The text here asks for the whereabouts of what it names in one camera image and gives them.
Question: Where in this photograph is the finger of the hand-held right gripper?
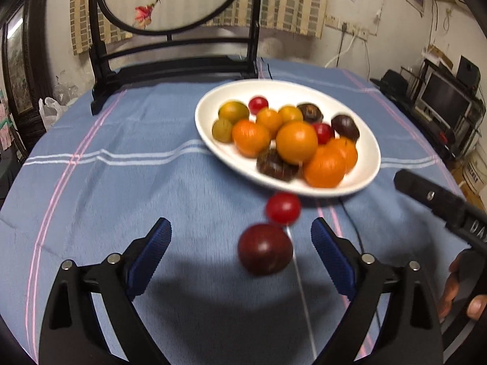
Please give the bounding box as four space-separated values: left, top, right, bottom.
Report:
394 169 467 221

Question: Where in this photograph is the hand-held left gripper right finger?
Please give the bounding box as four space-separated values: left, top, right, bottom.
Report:
311 217 444 365

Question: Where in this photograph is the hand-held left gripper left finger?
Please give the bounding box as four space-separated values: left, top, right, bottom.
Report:
39 217 173 365

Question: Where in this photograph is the red-purple plum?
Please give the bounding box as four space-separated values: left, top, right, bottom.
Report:
237 224 294 276

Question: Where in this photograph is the dark purple round fruit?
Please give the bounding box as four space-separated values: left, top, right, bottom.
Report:
331 114 360 142
256 148 301 182
297 103 324 124

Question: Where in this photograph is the white round plate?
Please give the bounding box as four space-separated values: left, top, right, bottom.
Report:
195 79 382 197

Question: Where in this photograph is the small olive round fruit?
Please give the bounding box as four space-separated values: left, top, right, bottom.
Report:
212 118 234 144

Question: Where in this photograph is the yellow-green orange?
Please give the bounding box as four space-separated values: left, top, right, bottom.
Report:
218 100 250 122

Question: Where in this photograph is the person's right hand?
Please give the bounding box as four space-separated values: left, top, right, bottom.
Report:
437 252 487 321

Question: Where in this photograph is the white bucket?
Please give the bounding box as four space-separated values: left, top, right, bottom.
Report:
462 148 487 198

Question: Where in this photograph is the black metal shelf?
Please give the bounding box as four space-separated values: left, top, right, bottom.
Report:
371 55 487 160

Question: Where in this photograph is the blue checked tablecloth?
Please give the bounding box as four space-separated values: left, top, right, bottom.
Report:
0 58 467 365

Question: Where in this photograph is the grey computer monitor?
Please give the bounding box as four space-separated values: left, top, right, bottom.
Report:
419 70 472 126

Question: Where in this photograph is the black hat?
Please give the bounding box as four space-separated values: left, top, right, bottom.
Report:
371 69 413 96

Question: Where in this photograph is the black speaker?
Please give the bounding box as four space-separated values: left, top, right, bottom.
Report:
457 56 481 84

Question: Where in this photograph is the flat cardboard box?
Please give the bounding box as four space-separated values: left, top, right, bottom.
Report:
422 46 453 69

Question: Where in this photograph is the white plastic bag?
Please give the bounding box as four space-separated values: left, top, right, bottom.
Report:
38 97 69 130

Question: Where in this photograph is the clear plastic bag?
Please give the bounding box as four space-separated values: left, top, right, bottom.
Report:
53 80 82 107

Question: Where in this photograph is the dark framed picture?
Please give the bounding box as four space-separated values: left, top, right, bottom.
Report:
4 4 35 115

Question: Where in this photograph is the black framed embroidered screen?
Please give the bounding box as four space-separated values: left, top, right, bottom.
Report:
88 0 263 116

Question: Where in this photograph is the white power cable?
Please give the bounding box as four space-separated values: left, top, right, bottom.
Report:
325 38 354 67

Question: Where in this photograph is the beige brick-pattern wall hanging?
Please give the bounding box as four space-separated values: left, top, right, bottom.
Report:
68 0 331 56

